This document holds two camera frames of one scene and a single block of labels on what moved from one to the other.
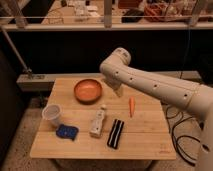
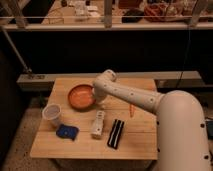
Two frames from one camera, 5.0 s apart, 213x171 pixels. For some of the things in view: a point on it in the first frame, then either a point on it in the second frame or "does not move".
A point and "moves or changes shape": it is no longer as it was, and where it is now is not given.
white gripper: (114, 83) to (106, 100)
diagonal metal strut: (15, 52) does not move
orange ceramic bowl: (87, 91) moves or changes shape
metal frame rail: (30, 27) does not move
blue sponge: (67, 131) does not move
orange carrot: (131, 105) does not move
